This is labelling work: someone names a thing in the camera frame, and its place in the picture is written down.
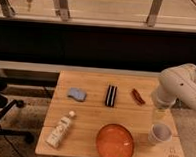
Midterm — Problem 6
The red brown sausage toy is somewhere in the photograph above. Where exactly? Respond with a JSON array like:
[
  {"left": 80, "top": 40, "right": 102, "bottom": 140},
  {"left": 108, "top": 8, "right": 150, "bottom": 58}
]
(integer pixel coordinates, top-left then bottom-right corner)
[{"left": 132, "top": 89, "right": 145, "bottom": 105}]

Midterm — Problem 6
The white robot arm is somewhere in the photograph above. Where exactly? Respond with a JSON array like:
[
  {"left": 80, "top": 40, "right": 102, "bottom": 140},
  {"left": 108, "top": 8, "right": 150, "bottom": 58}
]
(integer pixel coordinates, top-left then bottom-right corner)
[{"left": 150, "top": 63, "right": 196, "bottom": 123}]

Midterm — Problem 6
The white plastic bottle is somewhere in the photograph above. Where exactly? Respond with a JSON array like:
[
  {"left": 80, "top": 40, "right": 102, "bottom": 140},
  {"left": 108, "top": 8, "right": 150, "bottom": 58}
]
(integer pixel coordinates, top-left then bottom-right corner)
[{"left": 46, "top": 110, "right": 75, "bottom": 148}]

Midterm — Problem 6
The black white striped block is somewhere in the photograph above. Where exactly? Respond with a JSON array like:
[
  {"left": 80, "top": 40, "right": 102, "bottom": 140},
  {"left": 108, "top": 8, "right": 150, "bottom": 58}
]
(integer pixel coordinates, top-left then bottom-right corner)
[{"left": 105, "top": 86, "right": 117, "bottom": 107}]

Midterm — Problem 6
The white paper cup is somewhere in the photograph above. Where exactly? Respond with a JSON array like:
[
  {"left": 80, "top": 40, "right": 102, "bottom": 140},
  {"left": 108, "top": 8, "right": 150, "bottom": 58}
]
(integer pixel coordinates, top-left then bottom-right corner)
[{"left": 148, "top": 123, "right": 172, "bottom": 145}]

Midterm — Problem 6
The black cable on floor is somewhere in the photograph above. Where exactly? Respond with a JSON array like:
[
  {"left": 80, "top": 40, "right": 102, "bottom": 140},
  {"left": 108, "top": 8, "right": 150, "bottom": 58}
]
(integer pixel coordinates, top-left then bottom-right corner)
[{"left": 0, "top": 108, "right": 27, "bottom": 157}]

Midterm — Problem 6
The translucent yellowish gripper finger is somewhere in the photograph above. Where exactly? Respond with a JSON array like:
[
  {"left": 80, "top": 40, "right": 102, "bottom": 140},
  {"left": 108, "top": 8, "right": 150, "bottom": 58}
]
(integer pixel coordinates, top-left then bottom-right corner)
[{"left": 152, "top": 109, "right": 167, "bottom": 124}]

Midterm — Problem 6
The light wooden table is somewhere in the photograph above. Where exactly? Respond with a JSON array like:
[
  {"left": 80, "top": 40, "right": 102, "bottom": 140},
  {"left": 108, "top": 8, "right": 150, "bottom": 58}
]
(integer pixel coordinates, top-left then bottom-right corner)
[{"left": 36, "top": 71, "right": 185, "bottom": 157}]

